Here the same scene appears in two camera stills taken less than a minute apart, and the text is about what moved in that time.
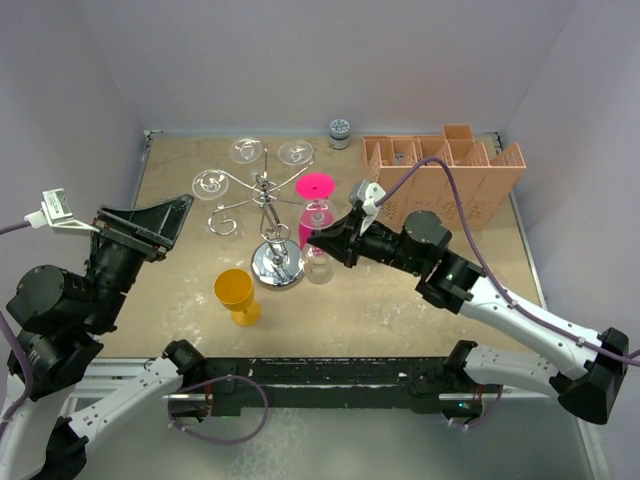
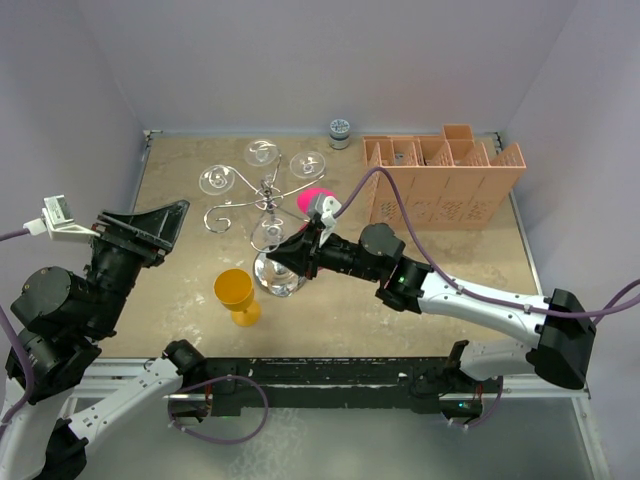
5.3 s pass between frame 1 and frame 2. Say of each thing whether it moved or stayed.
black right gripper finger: moved
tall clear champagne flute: moved
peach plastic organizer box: stayed
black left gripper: stayed
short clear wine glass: moved
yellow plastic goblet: stayed
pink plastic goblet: moved
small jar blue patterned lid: stayed
